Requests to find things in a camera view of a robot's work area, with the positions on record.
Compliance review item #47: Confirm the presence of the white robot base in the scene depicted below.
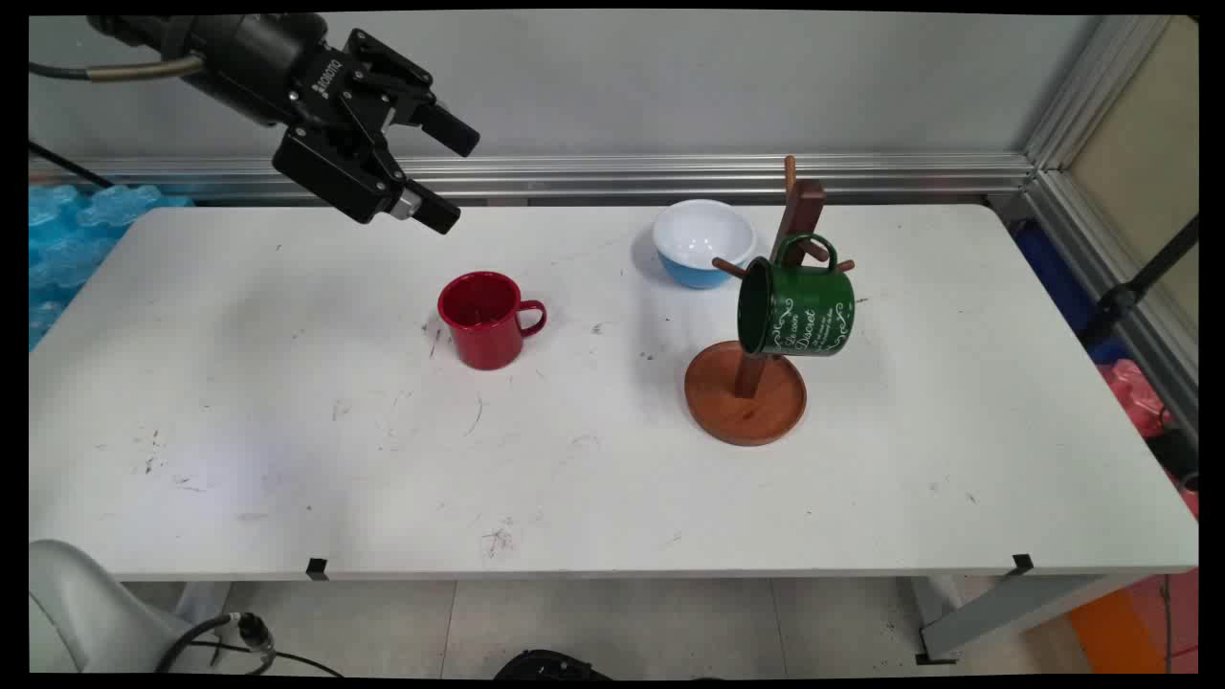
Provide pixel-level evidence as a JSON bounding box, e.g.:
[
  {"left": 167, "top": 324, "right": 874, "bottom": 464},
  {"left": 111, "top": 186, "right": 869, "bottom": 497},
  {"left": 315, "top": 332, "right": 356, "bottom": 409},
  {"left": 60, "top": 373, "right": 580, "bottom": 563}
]
[{"left": 29, "top": 539, "right": 231, "bottom": 675}]

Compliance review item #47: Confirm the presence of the red floor mat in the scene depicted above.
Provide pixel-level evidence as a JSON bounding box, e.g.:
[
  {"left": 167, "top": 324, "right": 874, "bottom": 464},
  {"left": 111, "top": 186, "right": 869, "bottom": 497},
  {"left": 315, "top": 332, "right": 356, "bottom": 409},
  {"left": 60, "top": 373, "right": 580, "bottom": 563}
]
[{"left": 1129, "top": 569, "right": 1199, "bottom": 675}]

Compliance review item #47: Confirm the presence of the orange floor mat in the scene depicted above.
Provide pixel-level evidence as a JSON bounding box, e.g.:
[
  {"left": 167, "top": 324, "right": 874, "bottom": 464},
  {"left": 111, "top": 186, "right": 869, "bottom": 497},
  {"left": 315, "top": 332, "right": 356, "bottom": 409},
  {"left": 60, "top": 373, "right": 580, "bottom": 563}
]
[{"left": 1067, "top": 584, "right": 1170, "bottom": 675}]

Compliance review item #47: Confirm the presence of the long aluminium frame rail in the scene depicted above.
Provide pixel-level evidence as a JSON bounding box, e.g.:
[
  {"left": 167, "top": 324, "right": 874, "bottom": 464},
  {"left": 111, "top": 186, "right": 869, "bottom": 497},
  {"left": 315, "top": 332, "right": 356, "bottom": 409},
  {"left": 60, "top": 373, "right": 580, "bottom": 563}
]
[{"left": 29, "top": 151, "right": 1039, "bottom": 204}]

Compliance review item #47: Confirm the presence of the grey table leg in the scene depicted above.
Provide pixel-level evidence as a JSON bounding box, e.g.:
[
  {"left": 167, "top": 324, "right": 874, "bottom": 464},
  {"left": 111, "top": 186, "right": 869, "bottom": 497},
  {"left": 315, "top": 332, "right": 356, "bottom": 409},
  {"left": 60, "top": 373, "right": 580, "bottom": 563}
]
[
  {"left": 174, "top": 581, "right": 233, "bottom": 633},
  {"left": 909, "top": 574, "right": 1149, "bottom": 665}
]

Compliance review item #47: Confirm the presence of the light blue foam mat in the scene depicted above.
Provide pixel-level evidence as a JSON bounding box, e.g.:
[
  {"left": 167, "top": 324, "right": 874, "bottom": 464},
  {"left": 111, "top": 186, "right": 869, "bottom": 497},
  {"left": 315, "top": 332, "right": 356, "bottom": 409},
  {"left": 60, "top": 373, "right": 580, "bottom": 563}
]
[{"left": 29, "top": 184, "right": 194, "bottom": 351}]

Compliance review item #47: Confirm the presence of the red enamel mug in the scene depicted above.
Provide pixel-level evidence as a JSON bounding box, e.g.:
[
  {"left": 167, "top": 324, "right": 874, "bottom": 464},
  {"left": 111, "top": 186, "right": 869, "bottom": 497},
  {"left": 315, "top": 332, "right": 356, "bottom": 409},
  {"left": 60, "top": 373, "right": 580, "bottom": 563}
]
[{"left": 437, "top": 271, "right": 548, "bottom": 371}]

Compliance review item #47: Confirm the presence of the blue bowl white inside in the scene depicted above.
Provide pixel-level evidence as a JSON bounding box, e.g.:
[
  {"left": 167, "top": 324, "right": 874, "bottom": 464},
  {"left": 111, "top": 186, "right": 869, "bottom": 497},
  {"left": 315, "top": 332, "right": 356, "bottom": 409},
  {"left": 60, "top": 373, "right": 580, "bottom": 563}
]
[{"left": 653, "top": 199, "right": 758, "bottom": 290}]

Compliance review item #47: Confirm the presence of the green enamel mug white print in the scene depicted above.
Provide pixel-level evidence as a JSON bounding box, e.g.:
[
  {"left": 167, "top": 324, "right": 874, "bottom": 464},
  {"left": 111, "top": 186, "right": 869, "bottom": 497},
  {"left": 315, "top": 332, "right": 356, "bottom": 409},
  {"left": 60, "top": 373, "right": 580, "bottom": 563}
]
[{"left": 736, "top": 233, "right": 856, "bottom": 359}]

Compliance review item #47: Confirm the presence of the black cable with metal connector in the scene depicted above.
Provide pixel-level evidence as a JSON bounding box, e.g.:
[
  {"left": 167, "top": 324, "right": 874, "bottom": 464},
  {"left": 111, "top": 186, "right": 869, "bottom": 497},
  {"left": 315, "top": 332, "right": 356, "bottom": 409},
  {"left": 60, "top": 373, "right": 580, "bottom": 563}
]
[{"left": 156, "top": 612, "right": 345, "bottom": 677}]

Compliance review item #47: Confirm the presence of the short aluminium frame rail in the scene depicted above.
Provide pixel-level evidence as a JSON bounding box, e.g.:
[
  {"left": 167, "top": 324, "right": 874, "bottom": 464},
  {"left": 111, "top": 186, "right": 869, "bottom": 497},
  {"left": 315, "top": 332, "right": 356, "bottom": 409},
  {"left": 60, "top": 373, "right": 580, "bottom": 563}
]
[{"left": 1029, "top": 167, "right": 1199, "bottom": 441}]

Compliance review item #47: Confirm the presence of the dark blue foam mat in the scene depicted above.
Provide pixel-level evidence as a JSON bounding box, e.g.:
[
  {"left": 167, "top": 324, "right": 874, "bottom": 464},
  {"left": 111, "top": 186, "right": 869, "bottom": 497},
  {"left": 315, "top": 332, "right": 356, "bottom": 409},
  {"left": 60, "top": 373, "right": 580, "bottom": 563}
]
[{"left": 1013, "top": 222, "right": 1130, "bottom": 365}]

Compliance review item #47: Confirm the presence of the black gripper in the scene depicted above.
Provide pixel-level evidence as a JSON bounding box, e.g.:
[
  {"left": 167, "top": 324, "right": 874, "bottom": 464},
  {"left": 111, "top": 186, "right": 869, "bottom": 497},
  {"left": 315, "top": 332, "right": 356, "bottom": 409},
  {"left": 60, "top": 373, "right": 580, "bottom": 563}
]
[{"left": 161, "top": 13, "right": 481, "bottom": 236}]

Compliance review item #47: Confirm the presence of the black round object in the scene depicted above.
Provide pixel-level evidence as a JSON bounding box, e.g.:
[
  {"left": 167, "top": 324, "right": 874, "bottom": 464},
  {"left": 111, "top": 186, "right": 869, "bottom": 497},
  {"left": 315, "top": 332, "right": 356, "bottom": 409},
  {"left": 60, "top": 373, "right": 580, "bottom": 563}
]
[{"left": 493, "top": 649, "right": 613, "bottom": 680}]

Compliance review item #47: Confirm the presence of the aluminium frame upright post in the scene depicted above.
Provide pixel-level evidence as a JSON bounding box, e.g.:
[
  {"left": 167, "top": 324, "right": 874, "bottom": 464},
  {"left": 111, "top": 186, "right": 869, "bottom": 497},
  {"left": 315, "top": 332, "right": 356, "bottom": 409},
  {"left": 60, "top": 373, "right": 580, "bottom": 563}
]
[{"left": 1022, "top": 14, "right": 1135, "bottom": 173}]

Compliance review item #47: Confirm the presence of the gripper cable with brass sleeve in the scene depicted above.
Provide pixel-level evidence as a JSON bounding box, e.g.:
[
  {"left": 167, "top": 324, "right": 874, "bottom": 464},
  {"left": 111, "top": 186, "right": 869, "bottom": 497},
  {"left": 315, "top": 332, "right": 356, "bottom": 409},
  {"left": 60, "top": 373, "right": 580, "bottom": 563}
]
[{"left": 29, "top": 55, "right": 208, "bottom": 84}]

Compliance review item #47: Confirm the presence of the wooden mug tree stand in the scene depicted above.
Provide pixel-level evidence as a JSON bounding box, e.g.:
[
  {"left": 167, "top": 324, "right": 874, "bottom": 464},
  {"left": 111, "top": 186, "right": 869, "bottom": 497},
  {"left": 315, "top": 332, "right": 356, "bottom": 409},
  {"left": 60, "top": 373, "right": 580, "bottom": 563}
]
[{"left": 684, "top": 155, "right": 856, "bottom": 448}]

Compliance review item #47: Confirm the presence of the black tripod pole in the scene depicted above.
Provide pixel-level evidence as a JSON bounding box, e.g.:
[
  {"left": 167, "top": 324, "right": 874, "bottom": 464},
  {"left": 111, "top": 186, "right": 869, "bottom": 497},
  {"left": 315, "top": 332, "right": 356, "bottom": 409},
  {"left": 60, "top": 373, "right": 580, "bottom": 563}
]
[{"left": 1080, "top": 215, "right": 1199, "bottom": 347}]

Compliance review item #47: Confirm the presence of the thin black cable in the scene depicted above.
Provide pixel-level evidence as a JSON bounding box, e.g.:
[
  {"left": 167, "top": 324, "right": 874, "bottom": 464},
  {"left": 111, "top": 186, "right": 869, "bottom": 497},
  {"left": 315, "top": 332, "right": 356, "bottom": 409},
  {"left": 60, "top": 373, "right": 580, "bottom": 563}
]
[{"left": 29, "top": 141, "right": 118, "bottom": 189}]

